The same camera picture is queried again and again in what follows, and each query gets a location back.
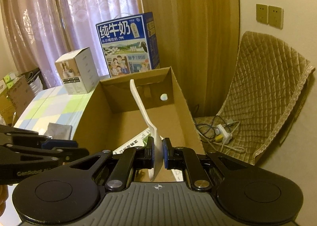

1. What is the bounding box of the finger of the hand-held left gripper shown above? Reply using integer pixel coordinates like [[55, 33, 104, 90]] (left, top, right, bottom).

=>
[[0, 125, 78, 149], [0, 146, 90, 164]]

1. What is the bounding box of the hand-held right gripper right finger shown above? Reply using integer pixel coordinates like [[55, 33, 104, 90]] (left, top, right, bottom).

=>
[[163, 138, 248, 190]]

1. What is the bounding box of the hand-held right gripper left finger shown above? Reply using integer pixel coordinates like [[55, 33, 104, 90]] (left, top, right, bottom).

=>
[[59, 137, 155, 191]]

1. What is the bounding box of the green medicine box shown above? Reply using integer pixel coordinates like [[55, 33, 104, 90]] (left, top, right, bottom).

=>
[[113, 129, 152, 155]]

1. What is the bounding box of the white plastic spoon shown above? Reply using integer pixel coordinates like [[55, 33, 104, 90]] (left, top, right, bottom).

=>
[[130, 79, 164, 182]]

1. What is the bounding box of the brown cardboard box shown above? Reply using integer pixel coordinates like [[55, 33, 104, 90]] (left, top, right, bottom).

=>
[[72, 67, 206, 182]]

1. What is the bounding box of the person's left hand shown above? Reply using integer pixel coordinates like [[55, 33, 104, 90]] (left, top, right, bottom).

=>
[[0, 185, 8, 216]]

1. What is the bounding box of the checkered tablecloth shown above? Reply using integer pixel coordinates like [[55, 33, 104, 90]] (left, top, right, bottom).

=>
[[13, 85, 99, 142]]

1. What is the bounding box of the printed cardboard storage box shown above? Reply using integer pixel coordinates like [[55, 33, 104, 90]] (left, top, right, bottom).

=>
[[0, 75, 35, 127]]

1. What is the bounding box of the white power strip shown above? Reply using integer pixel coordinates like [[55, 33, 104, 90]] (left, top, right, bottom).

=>
[[215, 124, 235, 143]]

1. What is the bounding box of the dark shopping bag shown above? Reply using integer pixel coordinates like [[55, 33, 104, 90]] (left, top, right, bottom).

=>
[[20, 67, 44, 90]]

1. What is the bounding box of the beige product box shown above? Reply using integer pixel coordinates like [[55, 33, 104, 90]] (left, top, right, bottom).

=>
[[55, 47, 99, 95]]

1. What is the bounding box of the stack of green tissue packs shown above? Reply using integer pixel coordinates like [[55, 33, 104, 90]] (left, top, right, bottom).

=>
[[0, 72, 18, 91]]

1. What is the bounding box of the blue milk carton box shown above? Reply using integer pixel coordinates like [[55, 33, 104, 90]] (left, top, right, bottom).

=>
[[96, 11, 160, 78]]

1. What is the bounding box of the quilted beige chair cushion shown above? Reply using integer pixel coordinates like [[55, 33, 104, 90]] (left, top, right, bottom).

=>
[[193, 31, 315, 167]]

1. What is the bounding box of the pink lace curtain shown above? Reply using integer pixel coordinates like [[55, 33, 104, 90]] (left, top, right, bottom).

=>
[[0, 0, 144, 88]]

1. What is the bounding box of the beige wall socket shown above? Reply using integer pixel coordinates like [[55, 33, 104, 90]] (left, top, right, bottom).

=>
[[256, 4, 268, 25], [268, 5, 283, 29]]

